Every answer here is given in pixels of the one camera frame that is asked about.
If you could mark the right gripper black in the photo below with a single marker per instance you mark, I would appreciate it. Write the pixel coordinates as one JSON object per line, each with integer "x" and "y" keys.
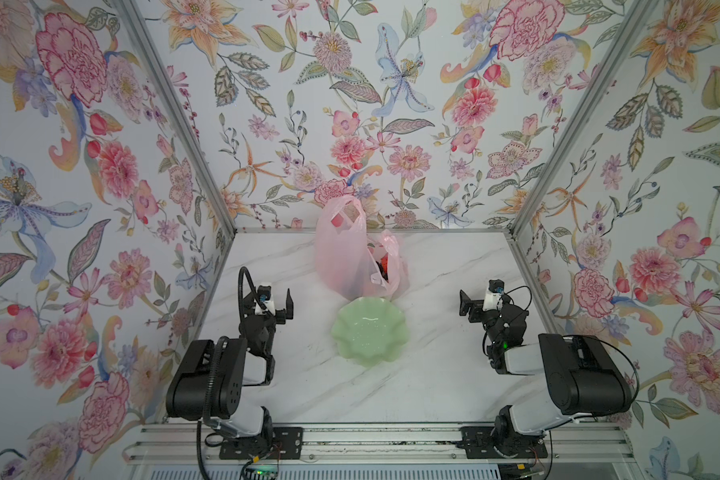
{"x": 468, "y": 305}

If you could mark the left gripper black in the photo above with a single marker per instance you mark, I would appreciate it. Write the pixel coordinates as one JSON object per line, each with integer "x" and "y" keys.
{"x": 279, "y": 318}

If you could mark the light green fruit plate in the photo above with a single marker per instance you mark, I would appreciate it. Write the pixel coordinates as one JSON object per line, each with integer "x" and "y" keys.
{"x": 369, "y": 331}

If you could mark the pink plastic bag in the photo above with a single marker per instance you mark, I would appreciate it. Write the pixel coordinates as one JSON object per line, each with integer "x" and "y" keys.
{"x": 346, "y": 255}

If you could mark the red strawberry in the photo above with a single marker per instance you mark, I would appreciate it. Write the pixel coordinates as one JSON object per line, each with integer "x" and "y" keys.
{"x": 383, "y": 266}

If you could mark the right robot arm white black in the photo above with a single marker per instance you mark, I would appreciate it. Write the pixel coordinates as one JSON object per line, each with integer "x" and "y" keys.
{"x": 577, "y": 376}

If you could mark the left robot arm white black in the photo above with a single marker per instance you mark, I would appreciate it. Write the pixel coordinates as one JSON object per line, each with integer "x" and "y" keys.
{"x": 208, "y": 385}

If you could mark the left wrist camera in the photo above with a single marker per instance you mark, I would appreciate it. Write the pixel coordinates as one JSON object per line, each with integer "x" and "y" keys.
{"x": 264, "y": 304}

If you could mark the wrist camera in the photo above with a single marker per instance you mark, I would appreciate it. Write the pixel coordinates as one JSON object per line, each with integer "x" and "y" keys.
{"x": 264, "y": 304}
{"x": 494, "y": 294}

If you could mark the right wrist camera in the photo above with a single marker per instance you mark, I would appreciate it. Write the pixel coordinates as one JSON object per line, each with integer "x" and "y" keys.
{"x": 494, "y": 294}

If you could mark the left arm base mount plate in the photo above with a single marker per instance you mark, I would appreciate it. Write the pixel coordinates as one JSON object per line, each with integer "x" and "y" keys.
{"x": 278, "y": 443}

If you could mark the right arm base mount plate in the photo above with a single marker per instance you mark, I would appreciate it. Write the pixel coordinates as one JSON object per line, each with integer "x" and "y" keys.
{"x": 484, "y": 442}

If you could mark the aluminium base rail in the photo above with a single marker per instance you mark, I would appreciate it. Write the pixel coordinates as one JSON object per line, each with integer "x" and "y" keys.
{"x": 395, "y": 443}

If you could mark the left aluminium corner post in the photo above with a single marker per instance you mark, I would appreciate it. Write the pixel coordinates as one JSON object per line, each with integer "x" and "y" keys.
{"x": 138, "y": 33}

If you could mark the aluminium corner post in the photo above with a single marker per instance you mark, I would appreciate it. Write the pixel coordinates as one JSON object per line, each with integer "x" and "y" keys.
{"x": 632, "y": 25}
{"x": 138, "y": 33}

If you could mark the right aluminium corner post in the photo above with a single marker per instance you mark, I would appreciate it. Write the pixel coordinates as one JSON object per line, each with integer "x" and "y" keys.
{"x": 632, "y": 25}

